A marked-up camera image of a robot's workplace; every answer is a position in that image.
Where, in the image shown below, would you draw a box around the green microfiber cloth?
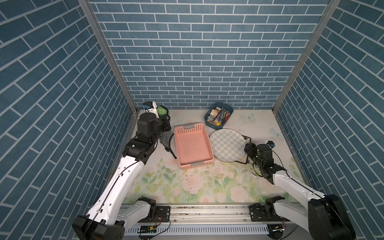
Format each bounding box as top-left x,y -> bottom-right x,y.
156,105 -> 170,120

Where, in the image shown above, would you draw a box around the square flower plate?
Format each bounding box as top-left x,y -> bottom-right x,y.
235,134 -> 252,165

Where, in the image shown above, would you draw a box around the round checkered plate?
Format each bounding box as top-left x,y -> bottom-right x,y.
210,129 -> 246,161

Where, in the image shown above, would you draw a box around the round colourful squiggle plate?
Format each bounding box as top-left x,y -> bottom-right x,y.
214,156 -> 236,164

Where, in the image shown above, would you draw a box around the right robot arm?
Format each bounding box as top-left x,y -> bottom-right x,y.
244,141 -> 356,240

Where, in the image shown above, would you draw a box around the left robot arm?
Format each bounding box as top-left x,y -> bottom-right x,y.
72,112 -> 172,240

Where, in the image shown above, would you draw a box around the pink plastic basket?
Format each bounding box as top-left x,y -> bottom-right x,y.
174,123 -> 215,170

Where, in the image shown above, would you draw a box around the pencils in bin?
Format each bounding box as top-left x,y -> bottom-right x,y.
216,108 -> 231,126

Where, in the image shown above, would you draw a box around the teal plastic bin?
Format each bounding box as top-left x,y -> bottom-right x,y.
204,102 -> 234,130

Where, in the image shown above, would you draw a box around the cream box in bin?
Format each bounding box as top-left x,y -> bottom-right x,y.
209,109 -> 221,120

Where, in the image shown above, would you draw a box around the floral table mat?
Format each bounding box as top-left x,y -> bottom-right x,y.
124,110 -> 303,204

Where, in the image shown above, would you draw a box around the green circuit board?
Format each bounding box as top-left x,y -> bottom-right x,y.
138,226 -> 157,235

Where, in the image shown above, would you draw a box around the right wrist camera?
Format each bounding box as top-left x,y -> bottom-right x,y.
266,141 -> 276,149

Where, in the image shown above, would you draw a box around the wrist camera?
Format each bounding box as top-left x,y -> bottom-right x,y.
266,141 -> 276,149
143,102 -> 159,118

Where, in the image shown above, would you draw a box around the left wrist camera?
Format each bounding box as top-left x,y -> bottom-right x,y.
143,102 -> 159,118

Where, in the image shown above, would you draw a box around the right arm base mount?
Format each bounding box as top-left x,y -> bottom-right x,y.
249,196 -> 285,222

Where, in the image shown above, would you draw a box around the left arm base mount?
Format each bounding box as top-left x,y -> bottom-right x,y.
128,197 -> 171,224

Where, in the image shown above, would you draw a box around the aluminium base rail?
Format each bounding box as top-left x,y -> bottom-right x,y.
78,203 -> 343,240

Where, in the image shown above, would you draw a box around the aluminium corner post left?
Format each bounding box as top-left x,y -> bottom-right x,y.
78,0 -> 137,114

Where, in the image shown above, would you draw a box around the aluminium corner post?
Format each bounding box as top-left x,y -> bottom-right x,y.
272,0 -> 341,115
78,0 -> 137,114

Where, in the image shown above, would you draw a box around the aluminium corner post right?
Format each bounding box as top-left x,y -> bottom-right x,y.
272,0 -> 341,115

